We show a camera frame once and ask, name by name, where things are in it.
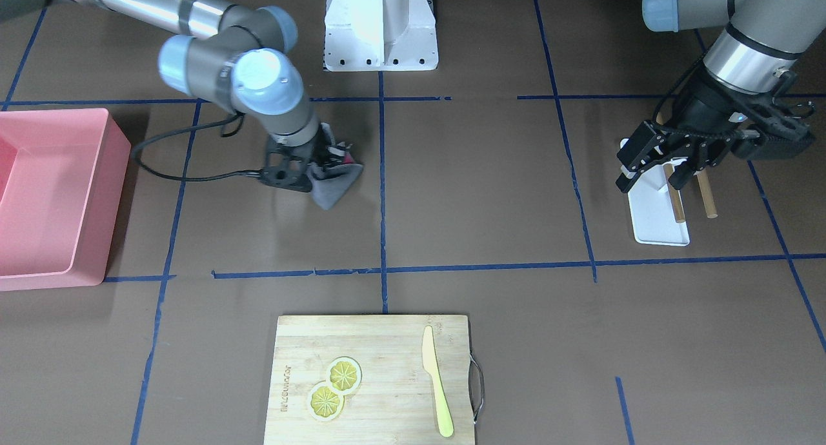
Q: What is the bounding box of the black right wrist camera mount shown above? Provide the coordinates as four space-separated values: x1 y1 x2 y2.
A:
259 138 315 193

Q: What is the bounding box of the bamboo cutting board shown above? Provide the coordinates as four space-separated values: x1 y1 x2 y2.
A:
263 315 478 444

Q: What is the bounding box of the white metal tray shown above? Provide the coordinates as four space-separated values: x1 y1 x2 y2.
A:
627 164 690 247

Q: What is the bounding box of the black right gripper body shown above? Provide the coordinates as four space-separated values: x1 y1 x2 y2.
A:
305 126 353 175

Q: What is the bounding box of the pink plastic bin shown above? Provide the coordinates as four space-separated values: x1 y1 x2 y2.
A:
1 108 132 292

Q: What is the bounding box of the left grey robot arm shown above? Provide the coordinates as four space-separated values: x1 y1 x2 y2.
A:
616 0 824 194

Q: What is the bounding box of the grey wiping cloth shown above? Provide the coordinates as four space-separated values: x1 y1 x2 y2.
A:
308 123 363 210

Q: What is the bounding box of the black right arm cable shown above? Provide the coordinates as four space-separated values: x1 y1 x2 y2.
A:
130 113 272 183

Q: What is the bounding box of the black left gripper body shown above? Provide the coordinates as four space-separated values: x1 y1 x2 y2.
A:
616 77 815 194

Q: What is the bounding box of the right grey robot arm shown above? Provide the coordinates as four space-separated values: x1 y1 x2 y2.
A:
2 0 359 183

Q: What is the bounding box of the white mounting pillar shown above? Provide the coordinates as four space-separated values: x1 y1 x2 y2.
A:
323 0 439 72

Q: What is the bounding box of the front lemon slice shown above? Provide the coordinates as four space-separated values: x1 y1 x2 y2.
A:
306 382 345 422

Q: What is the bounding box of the lemon slice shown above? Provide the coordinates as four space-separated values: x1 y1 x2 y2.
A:
306 382 345 422
327 356 363 396

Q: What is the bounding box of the yellow plastic knife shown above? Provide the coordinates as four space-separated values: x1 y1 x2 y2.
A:
421 326 454 437

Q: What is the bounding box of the wooden towel rack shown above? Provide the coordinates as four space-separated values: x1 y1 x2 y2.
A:
663 163 719 224

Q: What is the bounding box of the rear lemon slice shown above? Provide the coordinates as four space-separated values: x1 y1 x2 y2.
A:
327 356 363 396

